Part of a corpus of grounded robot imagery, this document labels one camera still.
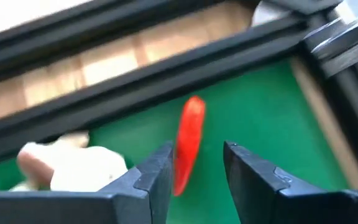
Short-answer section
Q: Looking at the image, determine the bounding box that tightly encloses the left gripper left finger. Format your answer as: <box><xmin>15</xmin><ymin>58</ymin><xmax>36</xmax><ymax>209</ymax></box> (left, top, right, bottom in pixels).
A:
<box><xmin>0</xmin><ymin>141</ymin><xmax>175</xmax><ymax>224</ymax></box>

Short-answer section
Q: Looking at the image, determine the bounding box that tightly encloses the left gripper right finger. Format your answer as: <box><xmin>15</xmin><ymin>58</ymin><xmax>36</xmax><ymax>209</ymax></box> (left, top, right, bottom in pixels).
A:
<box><xmin>223</xmin><ymin>141</ymin><xmax>358</xmax><ymax>224</ymax></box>

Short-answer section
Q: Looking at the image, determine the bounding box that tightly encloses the white garlic bulb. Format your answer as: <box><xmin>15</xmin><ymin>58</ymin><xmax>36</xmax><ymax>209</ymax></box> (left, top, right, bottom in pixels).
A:
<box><xmin>53</xmin><ymin>130</ymin><xmax>90</xmax><ymax>150</ymax></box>
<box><xmin>50</xmin><ymin>145</ymin><xmax>129</xmax><ymax>193</ymax></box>

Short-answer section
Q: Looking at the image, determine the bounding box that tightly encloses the brown capped mushroom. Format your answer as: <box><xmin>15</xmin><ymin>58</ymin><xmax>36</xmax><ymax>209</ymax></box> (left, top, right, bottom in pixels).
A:
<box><xmin>16</xmin><ymin>141</ymin><xmax>57</xmax><ymax>189</ymax></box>

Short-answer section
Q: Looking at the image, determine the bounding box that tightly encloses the red chili pepper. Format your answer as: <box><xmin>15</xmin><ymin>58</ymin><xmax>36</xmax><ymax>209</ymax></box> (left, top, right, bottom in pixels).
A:
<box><xmin>172</xmin><ymin>95</ymin><xmax>207</xmax><ymax>197</ymax></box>

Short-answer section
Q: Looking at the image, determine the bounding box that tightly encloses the green table mat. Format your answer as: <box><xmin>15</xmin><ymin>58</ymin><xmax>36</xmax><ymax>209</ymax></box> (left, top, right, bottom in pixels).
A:
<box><xmin>0</xmin><ymin>57</ymin><xmax>351</xmax><ymax>224</ymax></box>

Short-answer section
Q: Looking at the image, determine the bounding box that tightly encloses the black frame strut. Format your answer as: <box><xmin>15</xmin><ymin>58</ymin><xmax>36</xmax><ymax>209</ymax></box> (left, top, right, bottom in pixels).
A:
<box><xmin>303</xmin><ymin>0</ymin><xmax>358</xmax><ymax>78</ymax></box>

